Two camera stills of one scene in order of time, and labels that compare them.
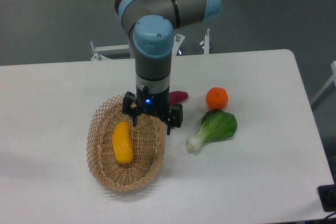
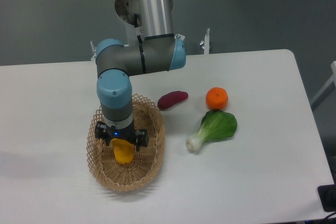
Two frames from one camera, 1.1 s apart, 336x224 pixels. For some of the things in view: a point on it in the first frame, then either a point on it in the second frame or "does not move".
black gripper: (156, 104) → (139, 137)
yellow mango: (122, 142) does not move
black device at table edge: (327, 194) does not move
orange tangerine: (217, 98) does not move
